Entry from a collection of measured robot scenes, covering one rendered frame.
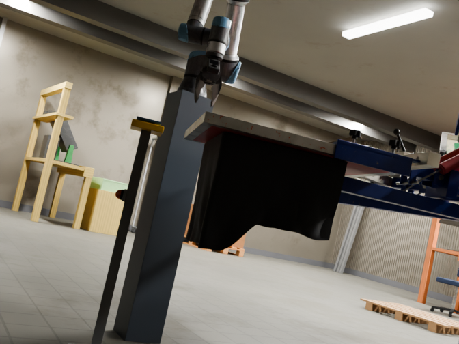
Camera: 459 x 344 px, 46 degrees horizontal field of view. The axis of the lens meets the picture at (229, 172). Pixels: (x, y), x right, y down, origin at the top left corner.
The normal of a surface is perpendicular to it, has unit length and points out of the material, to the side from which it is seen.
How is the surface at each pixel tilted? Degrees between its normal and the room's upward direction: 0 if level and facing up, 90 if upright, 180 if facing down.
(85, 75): 90
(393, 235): 90
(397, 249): 90
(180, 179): 90
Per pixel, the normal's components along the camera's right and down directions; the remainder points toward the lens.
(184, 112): 0.49, 0.04
